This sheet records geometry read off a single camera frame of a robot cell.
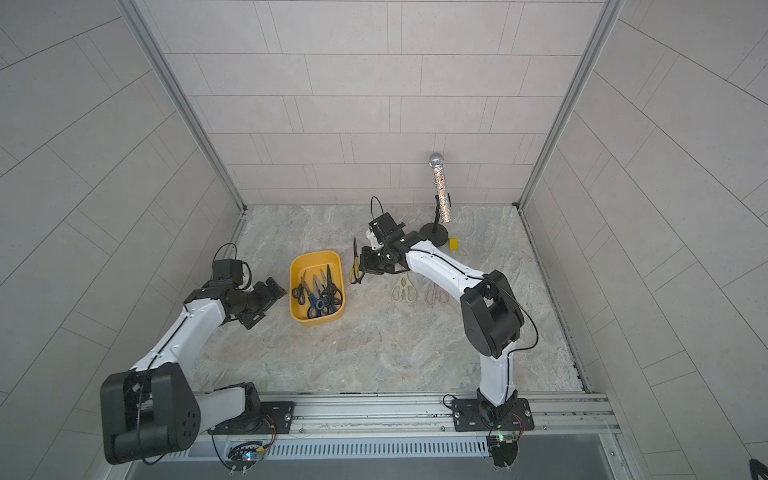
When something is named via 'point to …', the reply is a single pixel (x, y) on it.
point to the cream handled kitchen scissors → (405, 290)
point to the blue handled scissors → (316, 300)
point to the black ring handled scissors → (299, 292)
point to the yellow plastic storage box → (311, 264)
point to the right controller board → (501, 450)
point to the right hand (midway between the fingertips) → (359, 267)
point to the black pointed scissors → (331, 294)
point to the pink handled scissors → (433, 293)
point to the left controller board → (243, 455)
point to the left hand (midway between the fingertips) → (282, 294)
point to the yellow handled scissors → (355, 274)
